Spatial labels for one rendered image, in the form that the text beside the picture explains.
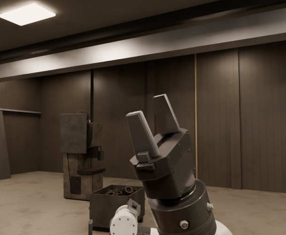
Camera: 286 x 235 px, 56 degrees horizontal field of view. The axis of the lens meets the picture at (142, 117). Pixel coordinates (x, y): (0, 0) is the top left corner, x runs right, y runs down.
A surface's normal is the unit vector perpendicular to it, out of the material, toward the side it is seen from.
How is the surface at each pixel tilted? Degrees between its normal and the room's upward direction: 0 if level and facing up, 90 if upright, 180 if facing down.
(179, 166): 83
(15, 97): 90
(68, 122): 90
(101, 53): 90
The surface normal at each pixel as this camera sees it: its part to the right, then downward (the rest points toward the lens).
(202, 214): 0.62, -0.03
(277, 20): -0.48, -0.06
